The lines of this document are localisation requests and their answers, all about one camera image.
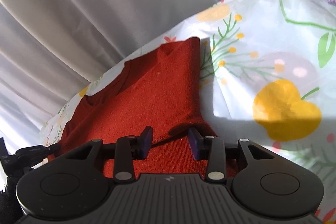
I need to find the red knitted cardigan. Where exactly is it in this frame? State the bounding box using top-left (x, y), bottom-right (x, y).
top-left (59, 37), bottom-right (215, 176)

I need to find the floral white bed sheet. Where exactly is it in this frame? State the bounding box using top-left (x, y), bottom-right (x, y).
top-left (42, 0), bottom-right (335, 223)

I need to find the white curtain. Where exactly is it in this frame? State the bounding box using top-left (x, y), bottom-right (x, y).
top-left (1, 0), bottom-right (220, 152)

